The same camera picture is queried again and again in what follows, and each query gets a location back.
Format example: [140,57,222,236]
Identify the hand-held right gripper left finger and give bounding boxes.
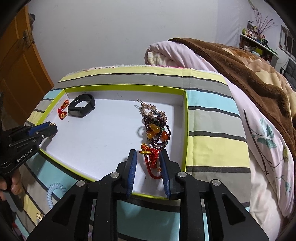
[26,149,138,241]

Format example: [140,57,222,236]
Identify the black smart band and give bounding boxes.
[68,94,96,118]

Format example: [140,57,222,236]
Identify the barred window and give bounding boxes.
[280,25,295,50]

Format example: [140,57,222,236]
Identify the dark beaded amber bracelet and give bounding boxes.
[137,116,172,150]

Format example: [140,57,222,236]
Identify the purple branch vase decoration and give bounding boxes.
[253,9,278,35]

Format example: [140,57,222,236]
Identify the shallow green cardboard box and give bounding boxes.
[35,85,190,200]

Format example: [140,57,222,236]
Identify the red knot ornament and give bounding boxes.
[139,144,163,179]
[57,99,70,120]

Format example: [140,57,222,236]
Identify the person's left hand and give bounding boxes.
[0,169,23,202]

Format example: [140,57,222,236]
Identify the cluttered wall shelf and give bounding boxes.
[239,21,278,67]

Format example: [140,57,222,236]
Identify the black office chair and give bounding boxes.
[281,58,296,88]

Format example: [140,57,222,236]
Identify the striped bed sheet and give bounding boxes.
[14,66,251,241]

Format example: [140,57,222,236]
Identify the metal door latch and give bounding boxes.
[23,30,35,49]

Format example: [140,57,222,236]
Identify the blue spiral hair tie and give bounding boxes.
[47,183,66,214]

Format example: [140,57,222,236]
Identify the pale floral quilt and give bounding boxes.
[145,41,296,232]

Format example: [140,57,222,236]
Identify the orange wooden door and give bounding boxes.
[0,6,55,126]

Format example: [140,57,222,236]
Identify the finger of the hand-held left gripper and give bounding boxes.
[26,121,53,137]
[35,125,58,141]

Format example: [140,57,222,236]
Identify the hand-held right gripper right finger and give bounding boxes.
[159,149,270,241]

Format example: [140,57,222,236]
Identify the brown plush blanket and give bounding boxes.
[168,38,296,149]

